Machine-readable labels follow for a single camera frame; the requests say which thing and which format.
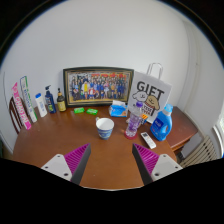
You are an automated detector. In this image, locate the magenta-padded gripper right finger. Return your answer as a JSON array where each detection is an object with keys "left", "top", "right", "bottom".
[{"left": 132, "top": 143, "right": 184, "bottom": 185}]

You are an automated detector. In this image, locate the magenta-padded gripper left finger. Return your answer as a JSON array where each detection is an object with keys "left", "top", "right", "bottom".
[{"left": 40, "top": 143, "right": 92, "bottom": 185}]

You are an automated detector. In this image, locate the clear purple-capped water bottle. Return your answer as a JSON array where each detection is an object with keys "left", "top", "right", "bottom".
[{"left": 124, "top": 101, "right": 144, "bottom": 140}]

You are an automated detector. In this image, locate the white remote control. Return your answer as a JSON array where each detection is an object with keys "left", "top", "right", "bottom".
[{"left": 140, "top": 131, "right": 157, "bottom": 150}]

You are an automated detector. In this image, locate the flat round red coaster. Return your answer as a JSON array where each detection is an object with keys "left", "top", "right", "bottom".
[{"left": 124, "top": 131, "right": 139, "bottom": 140}]

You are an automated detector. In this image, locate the blue detergent bottle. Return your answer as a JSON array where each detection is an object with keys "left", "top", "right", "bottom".
[{"left": 149, "top": 103, "right": 174, "bottom": 142}]

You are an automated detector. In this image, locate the colourful puzzle cube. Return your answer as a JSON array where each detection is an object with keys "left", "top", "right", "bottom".
[{"left": 140, "top": 113, "right": 150, "bottom": 125}]

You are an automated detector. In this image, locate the white blue patterned mug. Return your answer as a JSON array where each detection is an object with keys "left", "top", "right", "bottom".
[{"left": 95, "top": 116, "right": 115, "bottom": 140}]

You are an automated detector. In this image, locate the white radiator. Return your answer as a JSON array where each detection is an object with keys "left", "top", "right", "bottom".
[{"left": 179, "top": 134, "right": 219, "bottom": 168}]

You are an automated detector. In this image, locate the blue tissue pack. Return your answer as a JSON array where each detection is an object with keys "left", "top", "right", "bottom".
[{"left": 108, "top": 99, "right": 129, "bottom": 118}]

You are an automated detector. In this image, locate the dark blue pump bottle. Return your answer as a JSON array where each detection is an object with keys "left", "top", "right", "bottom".
[{"left": 44, "top": 84, "right": 57, "bottom": 115}]

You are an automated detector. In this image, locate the white lotion bottle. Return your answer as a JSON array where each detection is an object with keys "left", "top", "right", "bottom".
[{"left": 34, "top": 92, "right": 48, "bottom": 118}]

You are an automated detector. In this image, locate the white paper gift bag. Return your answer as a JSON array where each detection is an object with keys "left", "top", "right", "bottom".
[{"left": 127, "top": 62, "right": 173, "bottom": 124}]

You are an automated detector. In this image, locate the framed group photo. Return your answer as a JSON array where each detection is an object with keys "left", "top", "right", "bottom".
[{"left": 62, "top": 66, "right": 135, "bottom": 108}]

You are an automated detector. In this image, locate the brown wooden chair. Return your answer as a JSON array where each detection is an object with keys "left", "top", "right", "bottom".
[{"left": 8, "top": 96, "right": 23, "bottom": 135}]

